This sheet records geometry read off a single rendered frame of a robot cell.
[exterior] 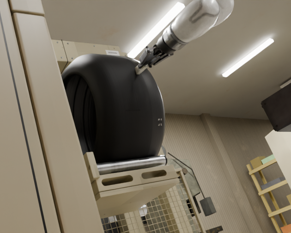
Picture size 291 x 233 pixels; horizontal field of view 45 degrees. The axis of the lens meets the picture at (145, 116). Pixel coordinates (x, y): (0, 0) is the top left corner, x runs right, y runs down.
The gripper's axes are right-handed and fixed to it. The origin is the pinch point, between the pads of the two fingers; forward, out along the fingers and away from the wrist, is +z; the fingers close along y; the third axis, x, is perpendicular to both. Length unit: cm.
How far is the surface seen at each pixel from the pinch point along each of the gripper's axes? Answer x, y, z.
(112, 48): -45, -29, 56
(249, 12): -219, -400, 178
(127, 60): -7.8, -0.4, 8.3
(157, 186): 46.6, 1.4, 7.4
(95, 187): 43, 26, 9
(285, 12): -222, -480, 162
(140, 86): 7.6, 1.2, 2.1
